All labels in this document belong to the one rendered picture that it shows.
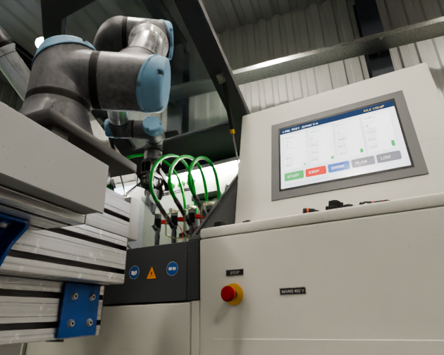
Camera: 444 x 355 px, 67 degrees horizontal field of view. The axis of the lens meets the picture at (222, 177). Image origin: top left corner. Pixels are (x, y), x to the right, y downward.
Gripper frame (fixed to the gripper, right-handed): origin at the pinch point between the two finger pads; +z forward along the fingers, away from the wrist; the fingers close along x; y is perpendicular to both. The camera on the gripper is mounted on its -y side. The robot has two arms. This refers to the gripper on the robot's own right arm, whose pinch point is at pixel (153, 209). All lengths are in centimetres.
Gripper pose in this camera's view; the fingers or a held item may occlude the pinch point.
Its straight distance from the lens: 138.2
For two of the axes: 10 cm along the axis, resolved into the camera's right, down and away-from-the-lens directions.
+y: -4.6, -3.2, -8.3
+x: 8.9, -1.9, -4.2
